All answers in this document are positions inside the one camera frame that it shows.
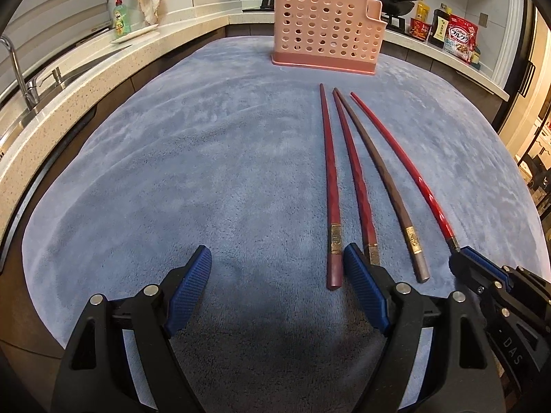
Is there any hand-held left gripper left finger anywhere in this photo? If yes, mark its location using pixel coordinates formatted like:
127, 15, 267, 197
51, 245, 213, 413

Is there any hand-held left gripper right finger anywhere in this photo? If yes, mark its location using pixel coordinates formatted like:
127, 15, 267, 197
343, 243, 504, 413

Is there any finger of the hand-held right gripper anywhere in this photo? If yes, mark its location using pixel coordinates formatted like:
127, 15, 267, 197
462, 246, 551, 298
449, 251, 508, 300

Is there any brown chopstick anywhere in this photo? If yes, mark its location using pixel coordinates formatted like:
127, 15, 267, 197
335, 88, 430, 285

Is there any dark red chopstick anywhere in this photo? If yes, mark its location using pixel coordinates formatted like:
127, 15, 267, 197
319, 84, 344, 290
332, 88, 382, 267

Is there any pink perforated utensil holder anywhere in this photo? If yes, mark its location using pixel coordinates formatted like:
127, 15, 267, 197
271, 0, 384, 76

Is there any blue-grey fleece blanket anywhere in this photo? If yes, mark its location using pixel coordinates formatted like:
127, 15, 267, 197
21, 36, 547, 413

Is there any black framed glass door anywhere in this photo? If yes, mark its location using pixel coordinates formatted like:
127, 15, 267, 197
499, 9, 551, 242

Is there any dark kitchen cabinet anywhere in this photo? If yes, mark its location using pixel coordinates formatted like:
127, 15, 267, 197
379, 39, 504, 121

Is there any red and white cereal bag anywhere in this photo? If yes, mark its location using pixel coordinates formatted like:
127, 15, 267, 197
443, 14, 479, 62

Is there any steel kitchen sink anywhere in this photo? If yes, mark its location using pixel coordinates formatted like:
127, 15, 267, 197
0, 45, 130, 138

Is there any red food package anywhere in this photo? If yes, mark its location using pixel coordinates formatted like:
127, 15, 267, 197
409, 17, 433, 43

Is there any dark sauce bottle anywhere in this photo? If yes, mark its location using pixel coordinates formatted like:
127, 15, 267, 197
428, 4, 450, 48

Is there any small chrome tap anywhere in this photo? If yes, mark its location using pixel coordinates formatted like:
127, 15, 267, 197
41, 68, 63, 91

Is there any chrome kitchen faucet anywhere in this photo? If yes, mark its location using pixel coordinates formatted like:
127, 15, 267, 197
0, 36, 41, 108

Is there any green dish soap bottle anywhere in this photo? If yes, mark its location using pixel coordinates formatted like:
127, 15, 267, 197
112, 0, 132, 37

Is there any black gas stove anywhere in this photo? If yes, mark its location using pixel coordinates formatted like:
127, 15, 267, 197
241, 0, 409, 31

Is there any white window blind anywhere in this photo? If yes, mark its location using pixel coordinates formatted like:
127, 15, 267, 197
0, 0, 113, 70

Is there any black cabinet handle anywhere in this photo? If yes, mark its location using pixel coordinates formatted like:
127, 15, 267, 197
519, 62, 537, 97

